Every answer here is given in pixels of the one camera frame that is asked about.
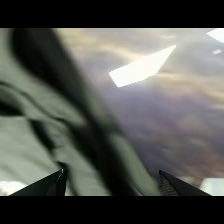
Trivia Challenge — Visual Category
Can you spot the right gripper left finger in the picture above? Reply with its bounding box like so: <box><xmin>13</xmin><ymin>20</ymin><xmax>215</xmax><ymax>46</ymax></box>
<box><xmin>10</xmin><ymin>168</ymin><xmax>69</xmax><ymax>197</ymax></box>

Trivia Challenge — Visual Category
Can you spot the grey-green T-shirt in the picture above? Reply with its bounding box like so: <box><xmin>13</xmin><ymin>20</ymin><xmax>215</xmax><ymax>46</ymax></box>
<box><xmin>0</xmin><ymin>28</ymin><xmax>162</xmax><ymax>197</ymax></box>

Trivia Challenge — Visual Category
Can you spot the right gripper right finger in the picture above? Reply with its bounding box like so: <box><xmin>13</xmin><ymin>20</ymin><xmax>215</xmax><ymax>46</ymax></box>
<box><xmin>157</xmin><ymin>169</ymin><xmax>212</xmax><ymax>197</ymax></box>

